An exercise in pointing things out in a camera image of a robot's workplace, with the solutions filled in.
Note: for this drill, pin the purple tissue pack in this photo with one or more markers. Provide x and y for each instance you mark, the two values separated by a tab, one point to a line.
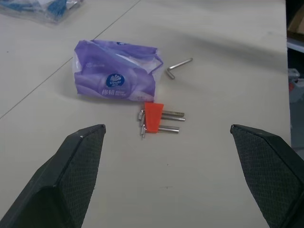
114	76

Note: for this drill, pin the clear blue plastic bag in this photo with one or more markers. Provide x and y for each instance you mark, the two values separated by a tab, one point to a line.
40	9

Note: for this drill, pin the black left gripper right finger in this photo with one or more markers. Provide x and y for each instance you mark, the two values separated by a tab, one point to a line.
268	175

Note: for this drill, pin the grey machine with red parts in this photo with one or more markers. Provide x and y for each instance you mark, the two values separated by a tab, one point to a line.
295	83

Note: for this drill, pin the cardboard box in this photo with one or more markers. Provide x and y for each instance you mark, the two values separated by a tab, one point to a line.
295	17

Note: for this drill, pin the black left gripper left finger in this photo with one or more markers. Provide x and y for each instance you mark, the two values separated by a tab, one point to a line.
59	180

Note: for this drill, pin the red plastic hex key holder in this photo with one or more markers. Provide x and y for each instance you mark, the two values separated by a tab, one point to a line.
152	116

